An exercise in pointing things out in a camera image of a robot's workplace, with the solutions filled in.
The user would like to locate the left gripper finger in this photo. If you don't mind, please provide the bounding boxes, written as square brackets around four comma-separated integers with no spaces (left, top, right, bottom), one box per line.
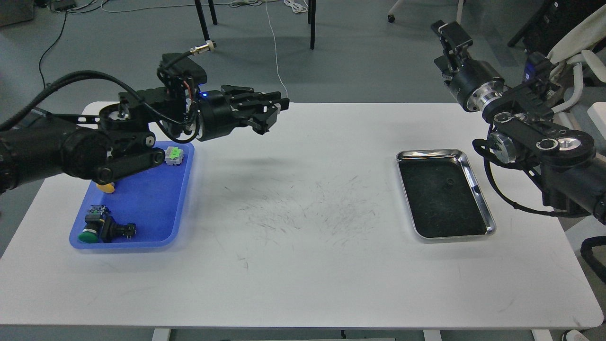
[220,85,290,112]
[246,105,280,135]

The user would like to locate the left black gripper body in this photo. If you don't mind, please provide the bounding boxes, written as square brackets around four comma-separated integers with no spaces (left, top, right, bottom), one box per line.
[157,52,247,143]

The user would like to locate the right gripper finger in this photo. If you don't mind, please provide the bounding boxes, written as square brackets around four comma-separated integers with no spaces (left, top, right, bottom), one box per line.
[431,20,472,72]
[434,55,455,87]

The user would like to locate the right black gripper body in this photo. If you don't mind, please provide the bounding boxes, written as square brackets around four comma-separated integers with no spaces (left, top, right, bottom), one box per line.
[447,60,504,112]

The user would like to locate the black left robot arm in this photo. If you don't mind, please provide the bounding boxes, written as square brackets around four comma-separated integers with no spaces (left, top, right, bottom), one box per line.
[0,48,290,193]

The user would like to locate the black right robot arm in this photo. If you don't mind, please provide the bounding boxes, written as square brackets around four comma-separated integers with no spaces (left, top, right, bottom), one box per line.
[431,21,606,223]

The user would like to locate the silver metal tray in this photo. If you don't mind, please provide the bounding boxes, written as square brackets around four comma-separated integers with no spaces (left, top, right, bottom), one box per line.
[396,149,497,242]

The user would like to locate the blue plastic tray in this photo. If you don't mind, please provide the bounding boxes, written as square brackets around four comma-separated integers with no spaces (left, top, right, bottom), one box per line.
[69,142,195,250]

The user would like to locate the black chair legs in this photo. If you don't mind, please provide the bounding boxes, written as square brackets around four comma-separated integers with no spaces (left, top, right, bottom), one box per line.
[195,0,317,52]

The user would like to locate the beige jacket on chair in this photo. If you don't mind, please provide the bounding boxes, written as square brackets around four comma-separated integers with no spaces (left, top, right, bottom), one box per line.
[547,5,606,86]

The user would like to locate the grey and green switch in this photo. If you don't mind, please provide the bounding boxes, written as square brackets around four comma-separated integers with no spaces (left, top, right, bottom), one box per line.
[164,146,185,166]

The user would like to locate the white cable on floor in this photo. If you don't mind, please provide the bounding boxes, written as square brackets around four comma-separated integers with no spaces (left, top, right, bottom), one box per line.
[230,0,309,103]

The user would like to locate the black cable on floor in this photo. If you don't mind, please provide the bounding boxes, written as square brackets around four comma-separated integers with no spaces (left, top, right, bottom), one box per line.
[38,0,109,88]

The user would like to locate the yellow push button switch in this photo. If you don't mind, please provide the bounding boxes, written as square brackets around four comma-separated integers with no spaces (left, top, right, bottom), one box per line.
[96,182,116,194]

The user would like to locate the green push button switch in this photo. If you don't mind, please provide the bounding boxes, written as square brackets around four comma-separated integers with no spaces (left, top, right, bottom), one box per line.
[77,205,136,243]

